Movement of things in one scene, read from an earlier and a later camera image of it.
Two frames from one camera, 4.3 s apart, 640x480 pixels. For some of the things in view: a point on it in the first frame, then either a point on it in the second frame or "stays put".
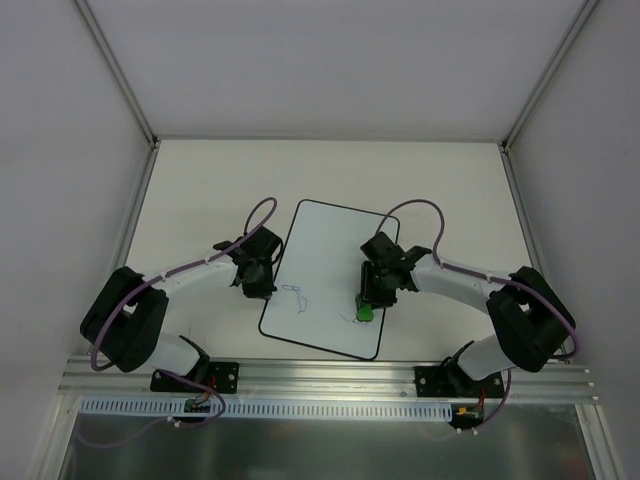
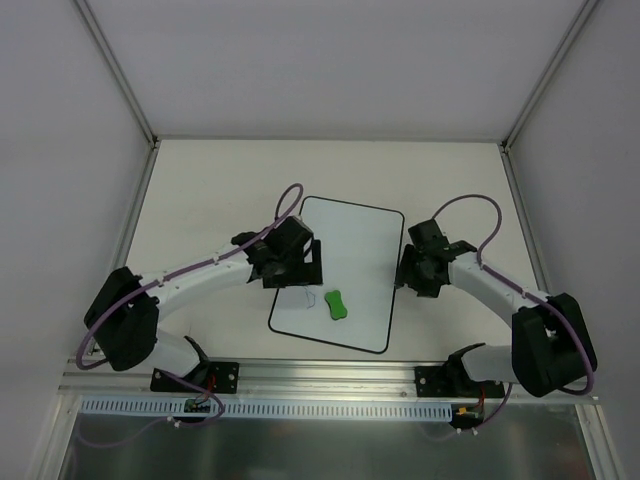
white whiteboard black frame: (313, 297) stays put
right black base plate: (455, 382) stays put
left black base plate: (221, 377) stays put
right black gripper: (376, 292) → (417, 275)
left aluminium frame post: (117, 71) stays put
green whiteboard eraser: (365, 312) → (336, 307)
